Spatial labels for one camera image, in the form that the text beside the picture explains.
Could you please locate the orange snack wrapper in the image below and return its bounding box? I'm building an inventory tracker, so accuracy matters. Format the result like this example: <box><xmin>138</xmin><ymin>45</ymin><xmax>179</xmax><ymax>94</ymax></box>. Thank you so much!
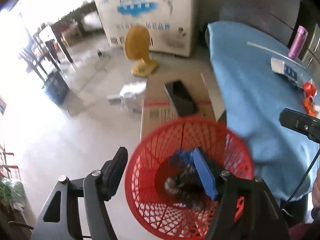
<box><xmin>303</xmin><ymin>98</ymin><xmax>316</xmax><ymax>117</ymax></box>

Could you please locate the black plastic trash bag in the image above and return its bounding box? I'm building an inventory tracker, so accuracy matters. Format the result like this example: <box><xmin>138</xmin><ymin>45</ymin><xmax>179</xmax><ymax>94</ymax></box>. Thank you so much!
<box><xmin>164</xmin><ymin>170</ymin><xmax>205</xmax><ymax>212</ymax></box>

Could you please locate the red plastic bag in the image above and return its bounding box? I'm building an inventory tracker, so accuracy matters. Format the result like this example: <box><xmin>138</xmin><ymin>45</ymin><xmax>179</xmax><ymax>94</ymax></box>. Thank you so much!
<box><xmin>302</xmin><ymin>79</ymin><xmax>318</xmax><ymax>99</ymax></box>

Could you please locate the blue plastic bag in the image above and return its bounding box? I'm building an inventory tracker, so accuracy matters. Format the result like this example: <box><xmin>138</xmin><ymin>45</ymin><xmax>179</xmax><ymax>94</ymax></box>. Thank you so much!
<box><xmin>169</xmin><ymin>150</ymin><xmax>196</xmax><ymax>171</ymax></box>

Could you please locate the red mesh trash basket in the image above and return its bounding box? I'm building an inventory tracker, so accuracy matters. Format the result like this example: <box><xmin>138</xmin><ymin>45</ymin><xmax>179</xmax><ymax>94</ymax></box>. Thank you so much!
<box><xmin>125</xmin><ymin>116</ymin><xmax>253</xmax><ymax>239</ymax></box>

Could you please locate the person's right hand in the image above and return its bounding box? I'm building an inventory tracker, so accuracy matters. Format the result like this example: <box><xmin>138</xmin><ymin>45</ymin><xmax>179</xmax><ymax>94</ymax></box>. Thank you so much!
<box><xmin>311</xmin><ymin>169</ymin><xmax>320</xmax><ymax>221</ymax></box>

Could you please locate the silver refrigerator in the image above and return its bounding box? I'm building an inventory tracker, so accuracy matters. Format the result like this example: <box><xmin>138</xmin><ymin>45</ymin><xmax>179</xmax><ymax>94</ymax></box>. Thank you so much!
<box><xmin>300</xmin><ymin>23</ymin><xmax>319</xmax><ymax>78</ymax></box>

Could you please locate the blue tablecloth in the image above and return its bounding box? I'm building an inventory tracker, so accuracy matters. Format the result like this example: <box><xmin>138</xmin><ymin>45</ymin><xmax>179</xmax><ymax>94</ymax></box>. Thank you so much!
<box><xmin>208</xmin><ymin>21</ymin><xmax>319</xmax><ymax>201</ymax></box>

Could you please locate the white power strip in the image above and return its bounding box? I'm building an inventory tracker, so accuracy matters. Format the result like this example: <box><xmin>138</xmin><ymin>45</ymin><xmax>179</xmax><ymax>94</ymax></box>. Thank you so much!
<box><xmin>107</xmin><ymin>81</ymin><xmax>146</xmax><ymax>113</ymax></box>

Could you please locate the cardboard box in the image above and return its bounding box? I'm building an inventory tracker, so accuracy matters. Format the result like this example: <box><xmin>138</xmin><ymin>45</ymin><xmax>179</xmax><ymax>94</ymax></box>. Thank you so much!
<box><xmin>140</xmin><ymin>71</ymin><xmax>225</xmax><ymax>139</ymax></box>

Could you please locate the purple thermos bottle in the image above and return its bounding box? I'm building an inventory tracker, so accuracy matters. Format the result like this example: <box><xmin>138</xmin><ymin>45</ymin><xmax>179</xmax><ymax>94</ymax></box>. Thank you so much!
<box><xmin>288</xmin><ymin>25</ymin><xmax>308</xmax><ymax>60</ymax></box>

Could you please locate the black smartphone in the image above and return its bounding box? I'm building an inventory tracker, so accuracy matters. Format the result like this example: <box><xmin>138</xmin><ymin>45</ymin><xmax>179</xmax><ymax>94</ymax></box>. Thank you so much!
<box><xmin>164</xmin><ymin>80</ymin><xmax>198</xmax><ymax>117</ymax></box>

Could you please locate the white thin rod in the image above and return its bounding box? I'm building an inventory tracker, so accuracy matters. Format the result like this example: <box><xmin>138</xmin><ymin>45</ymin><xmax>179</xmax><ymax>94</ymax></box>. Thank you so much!
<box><xmin>246</xmin><ymin>41</ymin><xmax>306</xmax><ymax>69</ymax></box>

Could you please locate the potted green plant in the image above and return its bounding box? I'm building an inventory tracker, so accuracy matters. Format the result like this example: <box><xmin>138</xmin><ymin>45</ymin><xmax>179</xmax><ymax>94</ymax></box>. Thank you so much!
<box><xmin>1</xmin><ymin>177</ymin><xmax>26</xmax><ymax>211</ymax></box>

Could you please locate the dark blue plastic crate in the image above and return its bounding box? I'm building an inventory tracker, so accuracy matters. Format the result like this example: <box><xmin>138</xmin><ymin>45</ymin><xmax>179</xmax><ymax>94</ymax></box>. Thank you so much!
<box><xmin>42</xmin><ymin>70</ymin><xmax>69</xmax><ymax>106</ymax></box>

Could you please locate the grey cabinet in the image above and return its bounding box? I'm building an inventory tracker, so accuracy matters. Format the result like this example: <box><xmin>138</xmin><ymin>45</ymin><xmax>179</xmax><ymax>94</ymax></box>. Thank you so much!
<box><xmin>219</xmin><ymin>0</ymin><xmax>300</xmax><ymax>45</ymax></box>

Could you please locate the yellow desk fan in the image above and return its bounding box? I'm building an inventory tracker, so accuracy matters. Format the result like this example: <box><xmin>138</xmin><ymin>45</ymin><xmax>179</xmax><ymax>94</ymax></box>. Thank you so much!
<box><xmin>124</xmin><ymin>24</ymin><xmax>159</xmax><ymax>78</ymax></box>

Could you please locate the wooden chair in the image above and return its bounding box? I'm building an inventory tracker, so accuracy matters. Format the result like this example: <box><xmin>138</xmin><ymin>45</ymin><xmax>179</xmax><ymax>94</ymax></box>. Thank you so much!
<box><xmin>19</xmin><ymin>29</ymin><xmax>61</xmax><ymax>85</ymax></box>

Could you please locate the dark wooden table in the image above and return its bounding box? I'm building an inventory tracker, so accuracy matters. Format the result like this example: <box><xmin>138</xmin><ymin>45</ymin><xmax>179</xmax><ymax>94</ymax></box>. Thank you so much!
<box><xmin>50</xmin><ymin>1</ymin><xmax>97</xmax><ymax>64</ymax></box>

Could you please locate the white chest freezer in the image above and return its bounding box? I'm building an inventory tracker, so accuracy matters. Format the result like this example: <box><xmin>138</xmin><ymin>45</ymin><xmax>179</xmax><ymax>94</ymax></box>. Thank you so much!
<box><xmin>94</xmin><ymin>0</ymin><xmax>199</xmax><ymax>57</ymax></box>

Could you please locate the black cable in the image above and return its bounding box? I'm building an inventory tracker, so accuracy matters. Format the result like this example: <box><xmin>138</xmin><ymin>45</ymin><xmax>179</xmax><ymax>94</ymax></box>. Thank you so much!
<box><xmin>280</xmin><ymin>148</ymin><xmax>320</xmax><ymax>209</ymax></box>

